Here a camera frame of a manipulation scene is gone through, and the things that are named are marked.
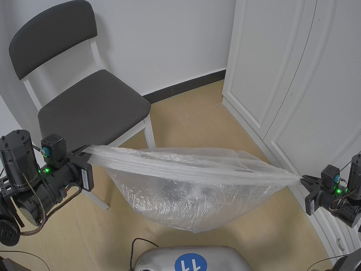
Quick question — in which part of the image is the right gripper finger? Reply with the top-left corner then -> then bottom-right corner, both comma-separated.
300,179 -> 321,193
302,175 -> 322,186

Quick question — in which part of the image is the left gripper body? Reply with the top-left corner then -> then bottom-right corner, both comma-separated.
42,154 -> 94,206

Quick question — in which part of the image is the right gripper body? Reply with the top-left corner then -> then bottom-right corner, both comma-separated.
305,186 -> 343,217

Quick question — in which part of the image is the clear plastic bag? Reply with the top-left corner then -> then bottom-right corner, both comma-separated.
85,144 -> 303,234

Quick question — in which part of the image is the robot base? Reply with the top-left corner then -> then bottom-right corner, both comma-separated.
138,246 -> 253,271

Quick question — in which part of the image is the grey padded white chair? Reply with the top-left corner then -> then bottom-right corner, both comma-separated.
8,0 -> 155,210

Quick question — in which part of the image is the white wardrobe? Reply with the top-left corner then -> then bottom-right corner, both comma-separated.
221,0 -> 361,265

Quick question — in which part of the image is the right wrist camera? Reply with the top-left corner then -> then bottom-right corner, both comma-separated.
321,164 -> 341,193

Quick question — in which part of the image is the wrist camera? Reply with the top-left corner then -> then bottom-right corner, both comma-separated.
40,135 -> 67,169
321,164 -> 341,193

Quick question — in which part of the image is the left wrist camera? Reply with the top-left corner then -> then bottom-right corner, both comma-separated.
40,135 -> 67,169

